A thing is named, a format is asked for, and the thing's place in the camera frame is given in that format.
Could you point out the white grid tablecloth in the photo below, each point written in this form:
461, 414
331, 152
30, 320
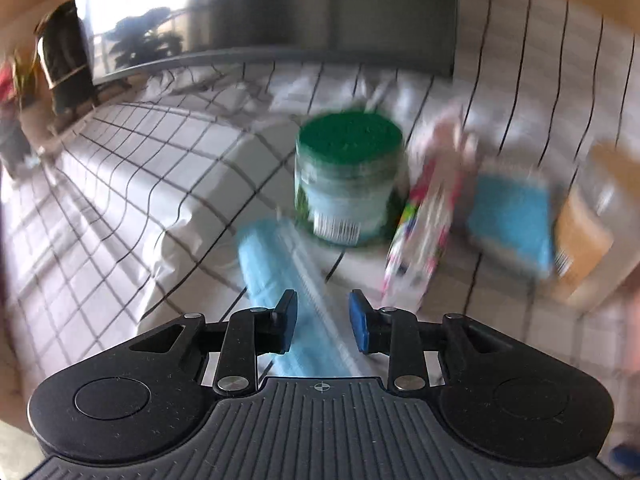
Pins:
134, 221

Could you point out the clear jar tan lid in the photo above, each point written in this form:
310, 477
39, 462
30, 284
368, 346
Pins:
596, 233

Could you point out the green lid jar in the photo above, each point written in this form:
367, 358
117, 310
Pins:
348, 167

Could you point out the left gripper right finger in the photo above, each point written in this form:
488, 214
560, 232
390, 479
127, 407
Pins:
394, 333

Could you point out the potted pink plant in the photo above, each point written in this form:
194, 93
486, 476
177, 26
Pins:
19, 90

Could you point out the floral tissue pack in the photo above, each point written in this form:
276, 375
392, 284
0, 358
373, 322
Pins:
439, 157

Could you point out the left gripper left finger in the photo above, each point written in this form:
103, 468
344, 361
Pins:
248, 334

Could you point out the black curved monitor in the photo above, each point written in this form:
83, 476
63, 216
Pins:
125, 37

